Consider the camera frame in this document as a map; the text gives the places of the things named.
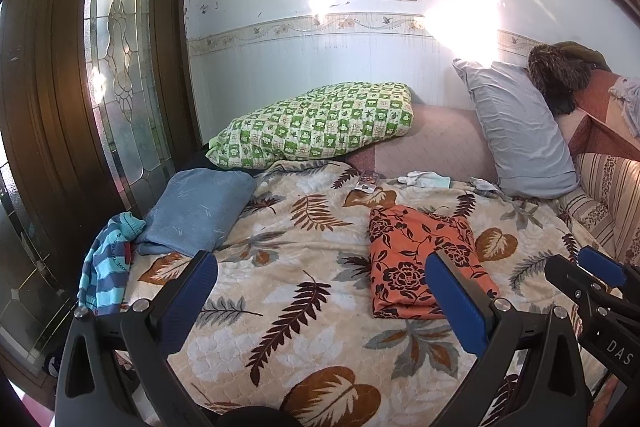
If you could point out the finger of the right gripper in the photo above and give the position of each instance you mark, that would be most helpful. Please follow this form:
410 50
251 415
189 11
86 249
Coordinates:
603 267

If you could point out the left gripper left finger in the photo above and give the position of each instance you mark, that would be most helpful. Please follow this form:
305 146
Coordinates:
93 391

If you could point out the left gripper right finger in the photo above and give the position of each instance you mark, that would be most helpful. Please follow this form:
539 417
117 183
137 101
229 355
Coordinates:
528 370

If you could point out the orange floral blouse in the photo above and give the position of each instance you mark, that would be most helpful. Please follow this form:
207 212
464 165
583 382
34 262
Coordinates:
401 239

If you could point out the striped beige cushion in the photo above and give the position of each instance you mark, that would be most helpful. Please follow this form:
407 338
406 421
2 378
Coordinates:
606 203

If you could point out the striped teal garment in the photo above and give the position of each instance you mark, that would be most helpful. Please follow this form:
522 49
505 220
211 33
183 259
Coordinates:
106 267

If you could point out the grey blue pillow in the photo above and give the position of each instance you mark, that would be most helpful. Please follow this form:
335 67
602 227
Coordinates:
532 159

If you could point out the small grey crumpled cloth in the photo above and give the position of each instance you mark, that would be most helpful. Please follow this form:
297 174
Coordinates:
484 187

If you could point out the blue folded towel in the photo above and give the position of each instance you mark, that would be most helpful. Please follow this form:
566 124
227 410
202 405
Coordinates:
196 212

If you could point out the grey cloth on sofa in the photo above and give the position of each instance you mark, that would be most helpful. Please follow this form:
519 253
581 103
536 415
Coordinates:
626 90

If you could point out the dark furry cushion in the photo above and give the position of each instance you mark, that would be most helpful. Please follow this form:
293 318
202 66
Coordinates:
561 69

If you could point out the small white teal cloth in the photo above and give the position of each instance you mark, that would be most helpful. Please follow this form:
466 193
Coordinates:
429 179

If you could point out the pink quilted mattress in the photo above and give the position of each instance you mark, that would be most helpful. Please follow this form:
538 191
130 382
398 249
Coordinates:
448 141

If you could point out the leaf pattern blanket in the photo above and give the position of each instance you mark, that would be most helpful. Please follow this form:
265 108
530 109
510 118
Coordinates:
289 323

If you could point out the small printed packet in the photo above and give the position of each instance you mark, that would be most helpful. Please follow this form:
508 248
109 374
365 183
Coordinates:
367 182

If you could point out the stained glass door panel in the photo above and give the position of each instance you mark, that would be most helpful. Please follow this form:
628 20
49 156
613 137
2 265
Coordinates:
122 86

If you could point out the green checkered pillow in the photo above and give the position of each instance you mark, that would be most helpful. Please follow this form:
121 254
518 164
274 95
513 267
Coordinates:
322 123

